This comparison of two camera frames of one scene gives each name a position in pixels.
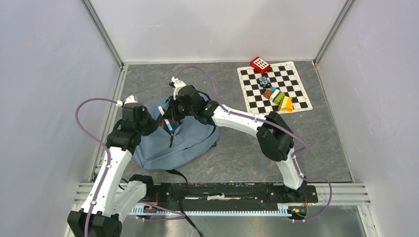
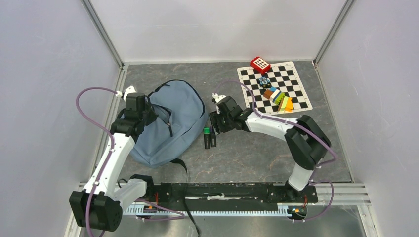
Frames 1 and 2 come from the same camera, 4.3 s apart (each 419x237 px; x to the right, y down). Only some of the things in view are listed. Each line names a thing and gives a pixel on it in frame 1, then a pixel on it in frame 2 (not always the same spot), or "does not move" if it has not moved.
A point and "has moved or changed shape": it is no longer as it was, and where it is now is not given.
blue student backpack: [172, 143] has moved or changed shape
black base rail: [226, 195] does not move
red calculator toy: [260, 64] does not move
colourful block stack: [274, 95] does not move
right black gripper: [171, 112] → [215, 117]
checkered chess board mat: [283, 77] does not move
